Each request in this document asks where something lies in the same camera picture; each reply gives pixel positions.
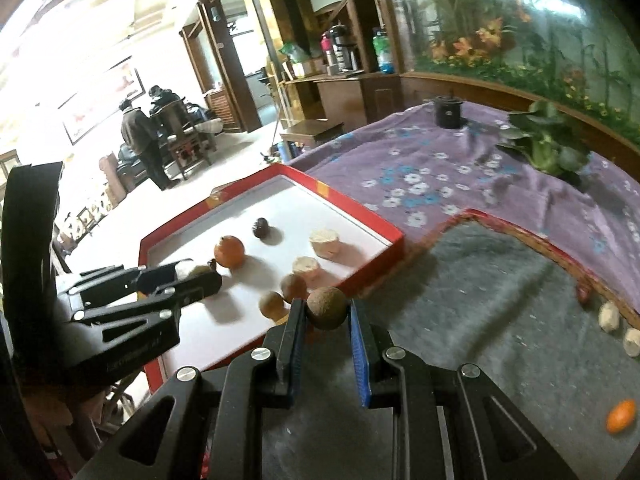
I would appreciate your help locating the wooden door frame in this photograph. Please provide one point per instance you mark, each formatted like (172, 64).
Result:
(225, 70)

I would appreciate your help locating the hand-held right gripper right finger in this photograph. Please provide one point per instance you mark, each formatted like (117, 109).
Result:
(362, 360)

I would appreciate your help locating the red date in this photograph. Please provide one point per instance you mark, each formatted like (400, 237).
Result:
(582, 294)

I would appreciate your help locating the pink bottle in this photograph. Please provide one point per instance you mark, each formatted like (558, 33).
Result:
(329, 52)

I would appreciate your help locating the orange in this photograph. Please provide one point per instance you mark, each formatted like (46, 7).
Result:
(229, 251)
(621, 416)

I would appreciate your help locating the wooden side table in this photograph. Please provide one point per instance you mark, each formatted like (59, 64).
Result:
(312, 132)

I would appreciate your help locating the black thermos jug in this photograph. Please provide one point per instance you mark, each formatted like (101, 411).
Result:
(347, 50)

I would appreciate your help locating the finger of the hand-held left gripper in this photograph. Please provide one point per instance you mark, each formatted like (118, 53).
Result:
(125, 280)
(150, 310)

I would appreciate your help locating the brown round fruit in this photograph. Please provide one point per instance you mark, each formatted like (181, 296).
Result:
(200, 271)
(293, 286)
(271, 305)
(326, 308)

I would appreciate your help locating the green leafy vegetable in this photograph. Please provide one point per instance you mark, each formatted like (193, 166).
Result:
(545, 147)

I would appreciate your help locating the wooden chair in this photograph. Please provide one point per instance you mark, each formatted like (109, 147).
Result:
(182, 145)

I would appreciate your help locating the black sofa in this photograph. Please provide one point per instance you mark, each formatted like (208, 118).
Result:
(129, 165)

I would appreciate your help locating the red box with white inside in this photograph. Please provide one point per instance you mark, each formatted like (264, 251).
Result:
(310, 205)

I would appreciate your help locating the wooden shelf unit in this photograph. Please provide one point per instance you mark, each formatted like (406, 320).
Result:
(345, 97)

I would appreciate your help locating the green plastic bottle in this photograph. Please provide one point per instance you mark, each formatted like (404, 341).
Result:
(383, 52)

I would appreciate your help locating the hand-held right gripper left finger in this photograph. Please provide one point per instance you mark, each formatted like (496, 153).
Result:
(292, 360)

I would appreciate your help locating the grey felt mat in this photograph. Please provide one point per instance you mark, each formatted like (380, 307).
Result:
(475, 310)

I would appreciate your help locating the black cup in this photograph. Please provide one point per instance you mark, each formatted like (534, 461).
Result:
(448, 112)

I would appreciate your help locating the pale sugarcane piece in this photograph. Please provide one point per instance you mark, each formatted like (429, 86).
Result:
(306, 269)
(326, 243)
(632, 342)
(609, 317)

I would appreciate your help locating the purple floral cloth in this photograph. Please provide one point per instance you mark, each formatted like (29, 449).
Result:
(400, 160)

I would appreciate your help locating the glass panel with flowers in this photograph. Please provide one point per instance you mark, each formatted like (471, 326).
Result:
(525, 25)

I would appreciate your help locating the framed wall picture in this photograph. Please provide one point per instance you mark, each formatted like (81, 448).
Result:
(100, 100)

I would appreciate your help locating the green plastic bag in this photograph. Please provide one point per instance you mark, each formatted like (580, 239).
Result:
(294, 52)

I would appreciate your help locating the dark purple fruit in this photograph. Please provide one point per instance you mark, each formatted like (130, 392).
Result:
(261, 227)

